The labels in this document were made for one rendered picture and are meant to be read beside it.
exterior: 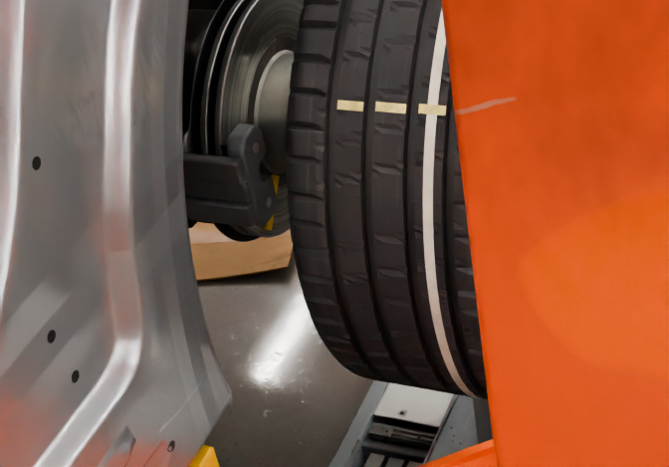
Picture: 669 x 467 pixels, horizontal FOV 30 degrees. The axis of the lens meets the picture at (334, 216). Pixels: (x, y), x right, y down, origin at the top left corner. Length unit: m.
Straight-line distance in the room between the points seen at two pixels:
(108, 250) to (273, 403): 1.32
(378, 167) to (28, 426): 0.41
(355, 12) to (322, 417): 1.26
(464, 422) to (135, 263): 0.97
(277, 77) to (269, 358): 1.08
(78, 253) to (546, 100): 0.51
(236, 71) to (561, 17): 0.82
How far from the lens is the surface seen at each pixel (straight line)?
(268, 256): 2.75
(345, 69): 1.22
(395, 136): 1.20
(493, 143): 0.75
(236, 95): 1.48
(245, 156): 1.44
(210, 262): 2.78
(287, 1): 1.58
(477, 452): 1.14
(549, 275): 0.80
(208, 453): 1.32
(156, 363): 1.18
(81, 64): 1.07
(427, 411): 2.23
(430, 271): 1.23
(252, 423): 2.39
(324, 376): 2.44
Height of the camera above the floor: 1.65
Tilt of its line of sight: 35 degrees down
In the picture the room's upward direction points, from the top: 11 degrees counter-clockwise
